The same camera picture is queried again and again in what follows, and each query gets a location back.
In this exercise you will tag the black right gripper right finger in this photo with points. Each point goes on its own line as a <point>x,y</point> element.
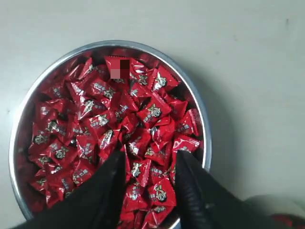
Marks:
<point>204,204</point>

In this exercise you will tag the pile of red wrapped candies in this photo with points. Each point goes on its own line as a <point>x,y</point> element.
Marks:
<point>92,106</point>

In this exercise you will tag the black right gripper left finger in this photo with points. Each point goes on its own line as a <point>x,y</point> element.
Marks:
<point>96,204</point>

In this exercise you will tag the steel bowl of candies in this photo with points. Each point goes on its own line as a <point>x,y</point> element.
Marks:
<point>205,133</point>

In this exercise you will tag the stainless steel cup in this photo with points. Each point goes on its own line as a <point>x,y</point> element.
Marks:
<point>276,204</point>

